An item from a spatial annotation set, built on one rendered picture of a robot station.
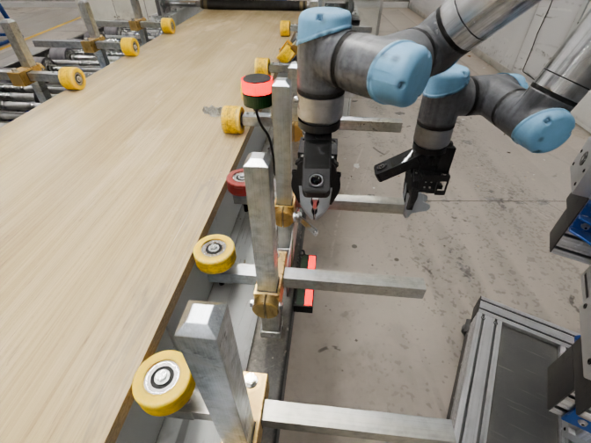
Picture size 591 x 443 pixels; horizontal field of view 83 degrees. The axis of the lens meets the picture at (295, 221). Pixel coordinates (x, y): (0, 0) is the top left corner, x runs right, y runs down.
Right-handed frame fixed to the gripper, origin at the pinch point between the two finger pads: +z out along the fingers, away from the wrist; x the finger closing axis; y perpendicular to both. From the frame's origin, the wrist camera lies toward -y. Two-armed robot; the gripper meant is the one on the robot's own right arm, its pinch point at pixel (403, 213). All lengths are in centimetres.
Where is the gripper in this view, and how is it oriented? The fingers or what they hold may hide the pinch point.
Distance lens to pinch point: 90.4
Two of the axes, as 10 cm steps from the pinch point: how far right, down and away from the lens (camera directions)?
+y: 9.9, 0.5, -1.0
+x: 1.0, -6.5, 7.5
